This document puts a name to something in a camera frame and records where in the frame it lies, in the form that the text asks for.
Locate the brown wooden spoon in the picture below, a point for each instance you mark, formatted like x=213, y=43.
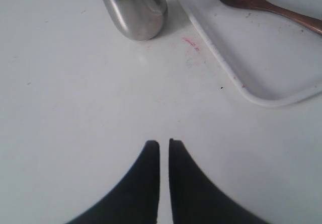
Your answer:
x=311, y=23

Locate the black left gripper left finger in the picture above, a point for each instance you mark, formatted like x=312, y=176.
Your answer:
x=135, y=198

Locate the small steel cup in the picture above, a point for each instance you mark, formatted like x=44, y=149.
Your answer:
x=138, y=20

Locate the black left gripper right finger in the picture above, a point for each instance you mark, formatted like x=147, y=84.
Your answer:
x=194, y=198

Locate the white rectangular plastic tray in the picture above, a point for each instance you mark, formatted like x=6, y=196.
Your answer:
x=272, y=60

